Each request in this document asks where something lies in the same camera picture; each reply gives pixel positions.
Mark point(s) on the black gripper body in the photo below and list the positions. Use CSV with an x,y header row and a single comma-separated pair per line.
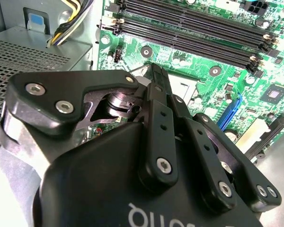
x,y
97,189

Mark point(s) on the metal socket cover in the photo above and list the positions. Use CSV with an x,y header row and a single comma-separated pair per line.
x,y
138,71

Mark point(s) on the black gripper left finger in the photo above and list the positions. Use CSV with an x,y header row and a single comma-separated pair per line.
x,y
49,89

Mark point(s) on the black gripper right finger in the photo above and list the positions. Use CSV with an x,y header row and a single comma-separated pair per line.
x,y
203,153

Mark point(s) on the silver CPU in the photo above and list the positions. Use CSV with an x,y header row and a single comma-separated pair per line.
x,y
180,91

